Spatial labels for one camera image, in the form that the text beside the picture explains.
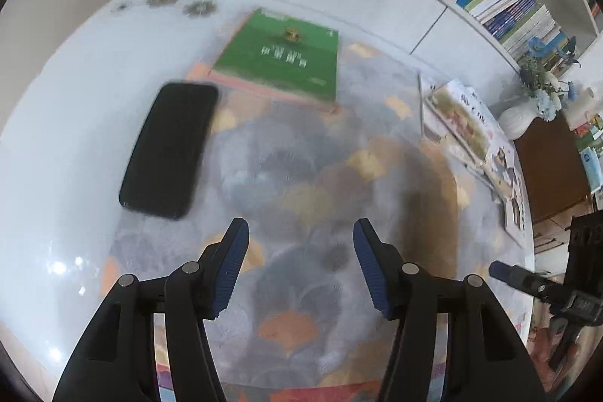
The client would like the white ceramic vase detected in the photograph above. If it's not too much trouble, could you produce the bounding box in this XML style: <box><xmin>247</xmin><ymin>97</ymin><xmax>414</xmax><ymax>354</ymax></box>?
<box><xmin>498</xmin><ymin>103</ymin><xmax>540</xmax><ymax>140</ymax></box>

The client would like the green cover book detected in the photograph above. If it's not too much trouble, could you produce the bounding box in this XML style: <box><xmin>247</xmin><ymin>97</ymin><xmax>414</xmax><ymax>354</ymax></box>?
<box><xmin>207</xmin><ymin>8</ymin><xmax>341</xmax><ymax>115</ymax></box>

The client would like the row of blue white books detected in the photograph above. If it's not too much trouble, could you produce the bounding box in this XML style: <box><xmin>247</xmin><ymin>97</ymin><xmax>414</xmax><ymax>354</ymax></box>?
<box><xmin>456</xmin><ymin>0</ymin><xmax>568</xmax><ymax>60</ymax></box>

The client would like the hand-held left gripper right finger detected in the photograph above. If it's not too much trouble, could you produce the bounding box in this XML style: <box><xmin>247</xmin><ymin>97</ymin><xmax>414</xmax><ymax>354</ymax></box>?
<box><xmin>353</xmin><ymin>217</ymin><xmax>549</xmax><ymax>402</ymax></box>

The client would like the landscape cover picture book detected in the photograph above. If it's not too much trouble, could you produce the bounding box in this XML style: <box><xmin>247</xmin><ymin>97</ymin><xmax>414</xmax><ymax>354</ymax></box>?
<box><xmin>426</xmin><ymin>79</ymin><xmax>502</xmax><ymax>165</ymax></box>

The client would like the white paper roll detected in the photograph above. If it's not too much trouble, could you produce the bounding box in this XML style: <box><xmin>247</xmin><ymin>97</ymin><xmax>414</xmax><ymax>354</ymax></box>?
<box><xmin>563</xmin><ymin>89</ymin><xmax>598</xmax><ymax>125</ymax></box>

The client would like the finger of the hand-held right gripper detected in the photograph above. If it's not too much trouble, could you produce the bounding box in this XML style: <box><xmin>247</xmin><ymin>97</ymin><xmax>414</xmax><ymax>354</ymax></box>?
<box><xmin>489</xmin><ymin>261</ymin><xmax>567</xmax><ymax>309</ymax></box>

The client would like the ginkgo leaf patterned table mat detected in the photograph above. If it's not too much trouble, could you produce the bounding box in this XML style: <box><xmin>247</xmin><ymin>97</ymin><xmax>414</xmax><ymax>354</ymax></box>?
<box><xmin>101</xmin><ymin>39</ymin><xmax>535</xmax><ymax>402</ymax></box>

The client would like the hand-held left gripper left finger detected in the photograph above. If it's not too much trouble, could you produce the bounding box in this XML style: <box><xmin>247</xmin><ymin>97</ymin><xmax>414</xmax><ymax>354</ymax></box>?
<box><xmin>52</xmin><ymin>217</ymin><xmax>250</xmax><ymax>402</ymax></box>

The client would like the blue packet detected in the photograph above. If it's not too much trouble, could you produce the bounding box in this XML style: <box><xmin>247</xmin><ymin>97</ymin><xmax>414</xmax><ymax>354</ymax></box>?
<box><xmin>580</xmin><ymin>148</ymin><xmax>603</xmax><ymax>190</ymax></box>

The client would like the black smartphone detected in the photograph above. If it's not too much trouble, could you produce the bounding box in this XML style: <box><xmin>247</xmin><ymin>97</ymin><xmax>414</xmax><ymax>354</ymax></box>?
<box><xmin>118</xmin><ymin>82</ymin><xmax>220</xmax><ymax>221</ymax></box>

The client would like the blue artificial flower bouquet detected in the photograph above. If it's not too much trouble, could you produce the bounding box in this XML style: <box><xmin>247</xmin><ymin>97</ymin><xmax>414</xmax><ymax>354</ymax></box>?
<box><xmin>518</xmin><ymin>35</ymin><xmax>581</xmax><ymax>122</ymax></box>

